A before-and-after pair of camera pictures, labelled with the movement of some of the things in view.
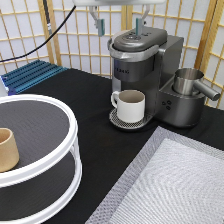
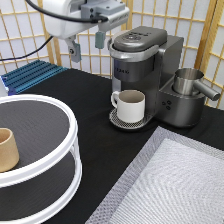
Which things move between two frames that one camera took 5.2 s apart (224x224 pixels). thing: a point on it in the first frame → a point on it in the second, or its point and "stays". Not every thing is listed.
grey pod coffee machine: x=147 y=63 stays
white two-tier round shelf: x=48 y=175 stays
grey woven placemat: x=176 y=178 stays
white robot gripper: x=100 y=22 → x=63 y=28
